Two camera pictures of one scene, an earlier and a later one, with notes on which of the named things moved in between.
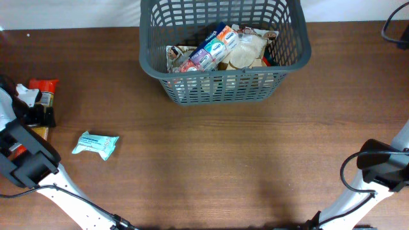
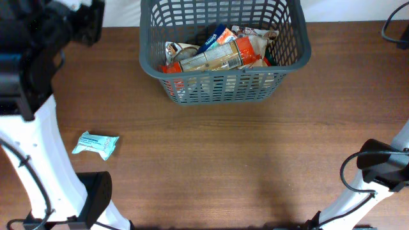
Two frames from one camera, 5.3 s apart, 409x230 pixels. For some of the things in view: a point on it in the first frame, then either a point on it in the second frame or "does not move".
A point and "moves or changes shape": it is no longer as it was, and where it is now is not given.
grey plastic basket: [183, 23] does not move
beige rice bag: [249, 47] → [259, 38]
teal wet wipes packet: [102, 144] does not move
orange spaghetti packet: [46, 88] moves or changes shape
